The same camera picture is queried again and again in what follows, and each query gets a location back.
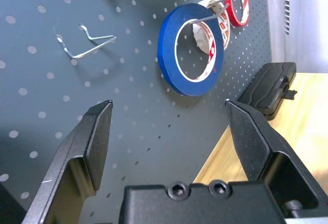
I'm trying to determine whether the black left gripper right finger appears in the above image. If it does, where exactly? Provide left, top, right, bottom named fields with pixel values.
left=224, top=99, right=321, bottom=211

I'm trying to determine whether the dark grey metal pegboard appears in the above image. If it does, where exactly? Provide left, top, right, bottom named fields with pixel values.
left=0, top=0, right=273, bottom=224

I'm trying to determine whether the white tape roll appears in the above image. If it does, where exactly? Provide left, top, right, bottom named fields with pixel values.
left=192, top=0, right=232, bottom=55

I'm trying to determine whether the wire loop pegboard hook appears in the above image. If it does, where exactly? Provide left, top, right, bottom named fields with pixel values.
left=54, top=23, right=117, bottom=59

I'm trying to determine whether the blue tape roll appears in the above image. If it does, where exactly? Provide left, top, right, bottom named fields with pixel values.
left=157, top=3, right=225, bottom=97

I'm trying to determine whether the large grey white cabinet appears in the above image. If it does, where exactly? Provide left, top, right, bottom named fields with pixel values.
left=265, top=0, right=328, bottom=74

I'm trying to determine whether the red tape roll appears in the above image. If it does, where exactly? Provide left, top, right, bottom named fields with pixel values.
left=224, top=0, right=250, bottom=29

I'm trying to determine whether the black plastic tool case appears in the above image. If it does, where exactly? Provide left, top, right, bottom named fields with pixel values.
left=236, top=62, right=298, bottom=121

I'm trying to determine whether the double prong pegboard hook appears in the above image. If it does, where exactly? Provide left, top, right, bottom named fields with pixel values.
left=189, top=3, right=231, bottom=25

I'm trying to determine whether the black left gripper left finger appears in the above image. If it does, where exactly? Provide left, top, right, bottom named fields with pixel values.
left=22, top=99, right=113, bottom=224

